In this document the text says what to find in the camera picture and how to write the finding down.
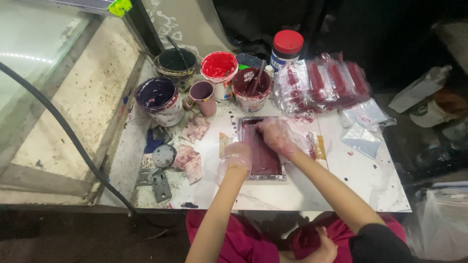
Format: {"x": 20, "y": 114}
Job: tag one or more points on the white jar with red lid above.
{"x": 287, "y": 49}

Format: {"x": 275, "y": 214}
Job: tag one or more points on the person's right fingers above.
{"x": 264, "y": 126}

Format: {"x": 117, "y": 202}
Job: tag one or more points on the stained pink paper square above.
{"x": 184, "y": 156}
{"x": 195, "y": 129}
{"x": 193, "y": 168}

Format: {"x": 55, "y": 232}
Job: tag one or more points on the yellowish clear plastic wrapper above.
{"x": 318, "y": 146}

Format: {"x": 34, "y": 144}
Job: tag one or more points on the grey sheet with white script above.
{"x": 182, "y": 22}

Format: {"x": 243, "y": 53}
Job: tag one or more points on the person's left hand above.
{"x": 237, "y": 157}

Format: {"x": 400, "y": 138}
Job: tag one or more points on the person's left fingers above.
{"x": 236, "y": 147}

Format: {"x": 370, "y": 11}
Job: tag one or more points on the maroon paint bucket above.
{"x": 248, "y": 96}

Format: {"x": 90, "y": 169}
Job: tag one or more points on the clear bag with red label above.
{"x": 365, "y": 114}

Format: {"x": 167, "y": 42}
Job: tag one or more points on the red paint bucket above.
{"x": 220, "y": 73}

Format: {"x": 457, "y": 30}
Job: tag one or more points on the black stir stick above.
{"x": 178, "y": 49}

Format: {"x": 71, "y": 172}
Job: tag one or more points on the pink mug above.
{"x": 204, "y": 99}

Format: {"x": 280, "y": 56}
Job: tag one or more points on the person's black sleeve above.
{"x": 380, "y": 244}

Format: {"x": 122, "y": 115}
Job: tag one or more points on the purple stained paint bucket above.
{"x": 161, "y": 100}

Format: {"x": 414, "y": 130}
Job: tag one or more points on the neon green tape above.
{"x": 120, "y": 6}

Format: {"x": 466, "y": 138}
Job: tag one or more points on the pile of red plastic-wrapped packets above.
{"x": 321, "y": 86}

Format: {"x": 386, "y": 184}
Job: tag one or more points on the person's red trousers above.
{"x": 241, "y": 241}

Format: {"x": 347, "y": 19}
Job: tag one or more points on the stir stick with maroon paint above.
{"x": 258, "y": 78}

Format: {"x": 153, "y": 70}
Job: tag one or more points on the glass tank with metal frame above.
{"x": 55, "y": 95}

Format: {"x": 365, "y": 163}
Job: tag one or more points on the person's right hand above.
{"x": 280, "y": 138}

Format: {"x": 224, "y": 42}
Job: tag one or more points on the blue plastic container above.
{"x": 248, "y": 60}

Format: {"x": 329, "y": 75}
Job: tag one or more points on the blue cloth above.
{"x": 150, "y": 143}

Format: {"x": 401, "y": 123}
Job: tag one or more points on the grey metal bracket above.
{"x": 161, "y": 188}
{"x": 148, "y": 177}

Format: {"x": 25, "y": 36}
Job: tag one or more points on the foil tray with maroon paste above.
{"x": 265, "y": 160}

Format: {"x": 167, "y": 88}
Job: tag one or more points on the clear plastic bag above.
{"x": 438, "y": 222}

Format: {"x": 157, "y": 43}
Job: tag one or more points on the white paper bag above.
{"x": 418, "y": 89}

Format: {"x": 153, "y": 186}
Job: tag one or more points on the small white bottle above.
{"x": 269, "y": 70}

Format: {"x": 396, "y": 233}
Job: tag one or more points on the white and green cup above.
{"x": 435, "y": 107}

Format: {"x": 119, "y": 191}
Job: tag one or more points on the dark green paint bucket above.
{"x": 176, "y": 67}

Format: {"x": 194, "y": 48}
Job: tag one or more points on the round grey lid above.
{"x": 163, "y": 156}

